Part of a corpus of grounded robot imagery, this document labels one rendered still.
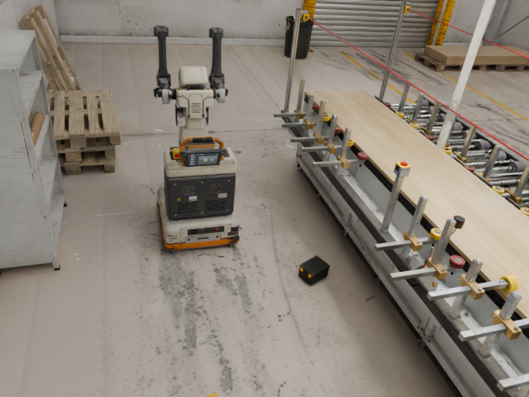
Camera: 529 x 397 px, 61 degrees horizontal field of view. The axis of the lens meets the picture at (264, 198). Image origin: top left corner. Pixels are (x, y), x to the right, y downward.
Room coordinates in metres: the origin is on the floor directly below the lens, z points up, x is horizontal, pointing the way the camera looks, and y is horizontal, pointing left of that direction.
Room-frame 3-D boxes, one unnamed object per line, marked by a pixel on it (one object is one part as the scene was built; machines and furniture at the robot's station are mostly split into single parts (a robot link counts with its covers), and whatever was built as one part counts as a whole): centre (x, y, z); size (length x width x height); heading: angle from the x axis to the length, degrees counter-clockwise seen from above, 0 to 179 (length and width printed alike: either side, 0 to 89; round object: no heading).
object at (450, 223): (1.98, -1.00, 0.93); 0.04 x 0.04 x 0.48; 20
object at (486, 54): (9.89, -4.26, 0.23); 2.41 x 0.77 x 0.17; 112
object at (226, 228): (2.87, 0.44, 0.23); 0.41 x 0.02 x 0.08; 110
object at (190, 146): (3.06, 0.54, 0.87); 0.23 x 0.15 x 0.11; 110
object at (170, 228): (3.17, 0.58, 0.16); 0.67 x 0.64 x 0.25; 20
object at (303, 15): (4.40, -0.16, 1.20); 0.15 x 0.12 x 1.00; 20
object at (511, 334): (1.49, -1.18, 0.95); 0.14 x 0.06 x 0.05; 20
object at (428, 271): (1.92, -0.93, 0.84); 0.43 x 0.03 x 0.04; 110
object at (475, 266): (1.75, -1.09, 0.87); 0.04 x 0.04 x 0.48; 20
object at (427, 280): (2.00, -0.97, 0.75); 0.26 x 0.01 x 0.10; 20
